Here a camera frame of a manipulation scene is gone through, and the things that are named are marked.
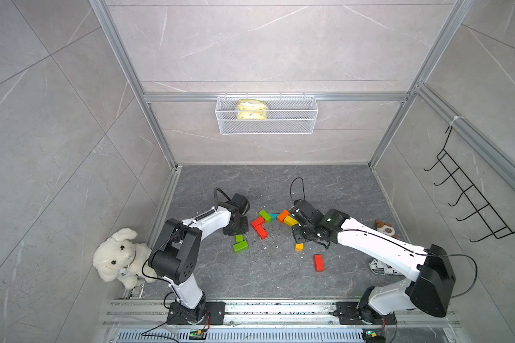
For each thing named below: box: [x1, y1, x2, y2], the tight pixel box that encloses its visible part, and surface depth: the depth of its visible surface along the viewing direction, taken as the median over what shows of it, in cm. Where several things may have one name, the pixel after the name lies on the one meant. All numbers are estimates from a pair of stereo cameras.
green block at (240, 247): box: [233, 240, 249, 254], surface depth 89 cm
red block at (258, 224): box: [250, 215, 267, 233], surface depth 96 cm
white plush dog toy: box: [92, 227, 158, 290], surface depth 71 cm
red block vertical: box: [314, 254, 325, 273], surface depth 86 cm
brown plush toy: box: [374, 219, 399, 239], surface depth 94 cm
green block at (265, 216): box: [258, 209, 273, 224], surface depth 98 cm
